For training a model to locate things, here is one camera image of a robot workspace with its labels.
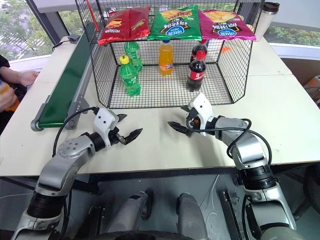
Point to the black power adapter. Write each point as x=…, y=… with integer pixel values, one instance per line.
x=74, y=38

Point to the cola bottle red cap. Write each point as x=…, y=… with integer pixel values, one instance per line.
x=201, y=47
x=197, y=72

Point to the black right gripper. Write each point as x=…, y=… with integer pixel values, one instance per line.
x=193, y=122

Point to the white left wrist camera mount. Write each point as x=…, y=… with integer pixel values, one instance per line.
x=103, y=122

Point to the green conveyor belt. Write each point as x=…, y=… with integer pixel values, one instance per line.
x=67, y=82

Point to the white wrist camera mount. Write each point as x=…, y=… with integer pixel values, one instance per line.
x=202, y=107
x=103, y=122

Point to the white tumbler black lid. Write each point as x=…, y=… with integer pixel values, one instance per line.
x=266, y=21

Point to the orange snack package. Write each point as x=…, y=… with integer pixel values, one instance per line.
x=3, y=88

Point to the grey robot leg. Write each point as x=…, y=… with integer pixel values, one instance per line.
x=191, y=215
x=130, y=212

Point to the red rod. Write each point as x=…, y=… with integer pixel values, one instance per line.
x=91, y=17

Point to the grey left robot leg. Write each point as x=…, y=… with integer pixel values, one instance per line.
x=130, y=212

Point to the cardboard box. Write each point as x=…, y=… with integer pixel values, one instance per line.
x=313, y=86

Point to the dark rounded robot base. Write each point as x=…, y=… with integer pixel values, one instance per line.
x=140, y=236

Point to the magenta potato chips bag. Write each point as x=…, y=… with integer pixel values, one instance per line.
x=225, y=26

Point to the person bare hand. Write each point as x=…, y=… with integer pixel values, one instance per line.
x=6, y=100
x=28, y=77

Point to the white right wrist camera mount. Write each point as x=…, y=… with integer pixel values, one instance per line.
x=202, y=107

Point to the grey right robot leg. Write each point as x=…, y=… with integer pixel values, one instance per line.
x=191, y=215

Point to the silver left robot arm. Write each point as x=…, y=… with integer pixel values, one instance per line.
x=65, y=160

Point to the green soda bottle yellow cap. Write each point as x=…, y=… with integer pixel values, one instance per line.
x=130, y=77

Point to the small orange object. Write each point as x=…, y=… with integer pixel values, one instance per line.
x=226, y=49

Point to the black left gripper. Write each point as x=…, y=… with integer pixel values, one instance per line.
x=115, y=135

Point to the red potato chips bag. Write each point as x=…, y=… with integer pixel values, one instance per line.
x=115, y=25
x=138, y=22

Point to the person forearm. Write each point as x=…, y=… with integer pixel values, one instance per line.
x=12, y=73

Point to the green potato chips bag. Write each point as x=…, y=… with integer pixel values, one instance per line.
x=175, y=25

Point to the orange soda bottle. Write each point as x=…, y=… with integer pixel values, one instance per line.
x=166, y=58

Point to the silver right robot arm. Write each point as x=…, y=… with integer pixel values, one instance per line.
x=250, y=150

